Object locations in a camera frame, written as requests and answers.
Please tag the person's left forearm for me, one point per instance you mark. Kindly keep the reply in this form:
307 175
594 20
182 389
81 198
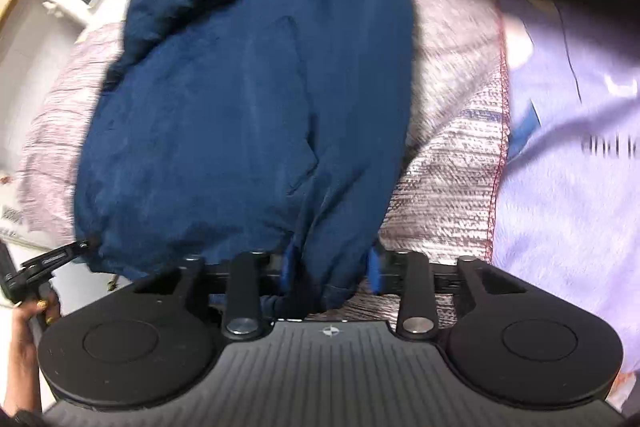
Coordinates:
22 399

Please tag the lavender printed blanket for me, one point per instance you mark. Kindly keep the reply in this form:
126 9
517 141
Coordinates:
560 217

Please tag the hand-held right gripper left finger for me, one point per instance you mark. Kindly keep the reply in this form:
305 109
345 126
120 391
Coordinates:
287 272

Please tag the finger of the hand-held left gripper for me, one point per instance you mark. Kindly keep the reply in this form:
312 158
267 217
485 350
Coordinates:
55 256

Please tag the navy blue jacket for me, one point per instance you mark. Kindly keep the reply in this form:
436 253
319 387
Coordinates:
250 107

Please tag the pink grey striped blanket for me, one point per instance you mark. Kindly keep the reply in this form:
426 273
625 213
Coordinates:
450 187

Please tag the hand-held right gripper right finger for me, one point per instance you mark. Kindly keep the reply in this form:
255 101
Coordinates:
373 272

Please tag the person's left hand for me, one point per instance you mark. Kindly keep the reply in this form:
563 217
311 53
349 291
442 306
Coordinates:
27 337

